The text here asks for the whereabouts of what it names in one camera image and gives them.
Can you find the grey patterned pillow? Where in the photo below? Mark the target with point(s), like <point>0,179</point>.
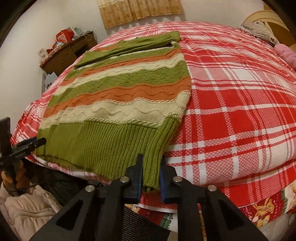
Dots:
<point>260,31</point>

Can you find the cream wooden headboard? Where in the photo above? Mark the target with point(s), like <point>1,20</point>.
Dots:
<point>275,25</point>

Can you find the brown wooden desk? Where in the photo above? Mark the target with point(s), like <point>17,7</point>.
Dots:
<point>69,53</point>

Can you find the green orange cream striped sweater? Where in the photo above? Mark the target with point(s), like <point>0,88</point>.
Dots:
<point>116,103</point>

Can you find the cartoon print bed sheet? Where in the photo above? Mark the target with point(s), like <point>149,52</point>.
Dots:
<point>260,213</point>

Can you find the red gift bag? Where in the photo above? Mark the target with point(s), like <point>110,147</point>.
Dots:
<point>65,36</point>

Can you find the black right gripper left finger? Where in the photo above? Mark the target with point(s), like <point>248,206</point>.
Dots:
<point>96,212</point>

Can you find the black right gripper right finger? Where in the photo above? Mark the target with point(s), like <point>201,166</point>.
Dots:
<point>204,213</point>

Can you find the red white plaid bedspread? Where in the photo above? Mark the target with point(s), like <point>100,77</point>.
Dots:
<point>238,129</point>

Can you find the pink folded cloth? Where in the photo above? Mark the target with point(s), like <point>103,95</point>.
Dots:
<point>287,54</point>

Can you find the person's left hand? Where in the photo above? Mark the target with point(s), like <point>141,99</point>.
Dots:
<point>16,178</point>

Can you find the white greeting card box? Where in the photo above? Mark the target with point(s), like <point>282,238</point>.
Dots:
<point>43,55</point>

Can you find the white printed paper bag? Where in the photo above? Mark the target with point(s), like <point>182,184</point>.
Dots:
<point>50,79</point>

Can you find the beige patterned window curtain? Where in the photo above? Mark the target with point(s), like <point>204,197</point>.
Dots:
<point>116,13</point>

